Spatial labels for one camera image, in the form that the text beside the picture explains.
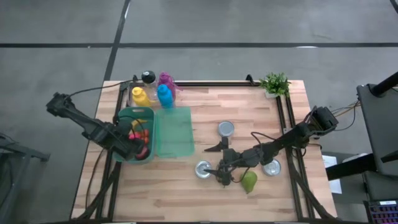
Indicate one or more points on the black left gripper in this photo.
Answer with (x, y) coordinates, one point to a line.
(127, 143)

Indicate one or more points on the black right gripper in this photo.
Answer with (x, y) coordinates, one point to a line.
(231, 157)

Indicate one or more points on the red round fruit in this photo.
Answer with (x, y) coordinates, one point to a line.
(135, 136)

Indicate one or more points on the silver tin can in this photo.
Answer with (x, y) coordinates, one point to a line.
(201, 170)
(225, 128)
(273, 169)

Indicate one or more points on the dark maroon fruit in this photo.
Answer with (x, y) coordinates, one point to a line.
(143, 153)

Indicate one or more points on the orange tangerine cluster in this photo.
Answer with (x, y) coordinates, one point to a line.
(146, 133)

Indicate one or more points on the yellow banana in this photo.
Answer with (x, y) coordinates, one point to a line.
(140, 122)

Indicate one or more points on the dark grape bunch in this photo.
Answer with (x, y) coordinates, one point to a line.
(224, 182)

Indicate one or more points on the green pear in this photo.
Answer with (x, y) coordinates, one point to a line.
(248, 182)

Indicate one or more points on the yellow mustard bottle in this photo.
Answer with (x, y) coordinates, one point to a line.
(140, 97)

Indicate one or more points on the blue plastic bottle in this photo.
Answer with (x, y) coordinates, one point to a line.
(164, 96)

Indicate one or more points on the clear bottle black cap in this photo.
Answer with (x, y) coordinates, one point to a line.
(148, 76)

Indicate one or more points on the magenta plastic bottle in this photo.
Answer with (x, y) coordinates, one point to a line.
(164, 79)

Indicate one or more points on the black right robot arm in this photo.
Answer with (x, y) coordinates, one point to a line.
(295, 135)

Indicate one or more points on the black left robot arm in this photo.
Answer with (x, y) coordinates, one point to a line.
(81, 119)

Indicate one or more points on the teal plastic bin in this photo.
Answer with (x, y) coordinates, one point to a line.
(149, 155)

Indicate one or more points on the translucent teal bin lid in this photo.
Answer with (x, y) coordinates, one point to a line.
(174, 133)

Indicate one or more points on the clear plastic container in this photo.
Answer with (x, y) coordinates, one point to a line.
(128, 95)

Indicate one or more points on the small green potted plant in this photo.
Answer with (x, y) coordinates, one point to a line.
(275, 84)

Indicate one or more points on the grey metal stand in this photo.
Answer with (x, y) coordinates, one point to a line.
(25, 152)

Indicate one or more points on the white paper sheet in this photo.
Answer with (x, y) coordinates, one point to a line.
(329, 161)

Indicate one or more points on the backlit keyboard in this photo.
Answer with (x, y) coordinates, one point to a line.
(384, 214)

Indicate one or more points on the black aluminium frame rails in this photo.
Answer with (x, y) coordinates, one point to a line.
(116, 186)
(296, 199)

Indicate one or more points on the black corner bracket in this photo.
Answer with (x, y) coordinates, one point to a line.
(249, 79)
(135, 78)

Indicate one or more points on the long black frame crossbar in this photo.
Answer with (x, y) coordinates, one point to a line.
(211, 83)

